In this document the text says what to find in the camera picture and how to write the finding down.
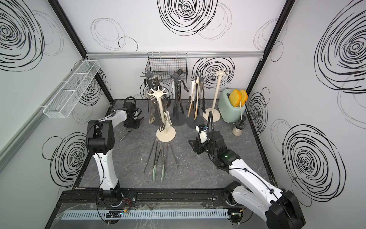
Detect dark grey rack stand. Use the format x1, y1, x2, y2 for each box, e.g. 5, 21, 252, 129
170, 69, 186, 126
140, 70, 164, 126
186, 75, 206, 130

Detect slim black tongs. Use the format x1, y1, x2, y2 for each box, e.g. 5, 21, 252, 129
200, 82, 206, 114

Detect cream tongs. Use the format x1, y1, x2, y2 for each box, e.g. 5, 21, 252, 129
164, 111, 173, 127

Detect cream rack stand front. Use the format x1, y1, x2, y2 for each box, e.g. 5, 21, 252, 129
148, 86, 176, 143

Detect cream rack stand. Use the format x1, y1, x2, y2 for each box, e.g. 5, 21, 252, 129
148, 86, 176, 143
203, 69, 226, 122

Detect black ring tongs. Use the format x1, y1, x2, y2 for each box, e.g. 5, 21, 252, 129
172, 74, 184, 119

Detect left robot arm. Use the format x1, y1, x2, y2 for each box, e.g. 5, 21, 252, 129
86, 96, 143, 202

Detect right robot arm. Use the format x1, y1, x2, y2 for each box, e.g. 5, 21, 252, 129
189, 112, 306, 229

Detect slim steel tweezers tongs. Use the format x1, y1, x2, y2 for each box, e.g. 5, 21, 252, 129
168, 143, 179, 168

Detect green tipped tongs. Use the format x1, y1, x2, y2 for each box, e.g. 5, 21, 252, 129
152, 141, 167, 183

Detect cream rack stand rear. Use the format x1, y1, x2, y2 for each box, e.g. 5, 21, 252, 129
203, 69, 226, 122

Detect small glass jar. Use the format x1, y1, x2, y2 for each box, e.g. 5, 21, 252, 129
232, 115, 246, 136

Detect dark cylinder in basket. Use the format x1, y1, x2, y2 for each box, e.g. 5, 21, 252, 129
174, 68, 184, 77

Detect black wire basket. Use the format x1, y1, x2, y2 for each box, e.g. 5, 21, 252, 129
144, 52, 188, 83

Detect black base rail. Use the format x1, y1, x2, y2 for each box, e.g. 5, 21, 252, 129
57, 189, 234, 207

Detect white wire shelf basket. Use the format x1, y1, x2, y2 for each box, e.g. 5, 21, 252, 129
43, 60, 100, 119

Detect grey cable duct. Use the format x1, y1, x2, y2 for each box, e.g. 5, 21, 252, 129
61, 209, 229, 220

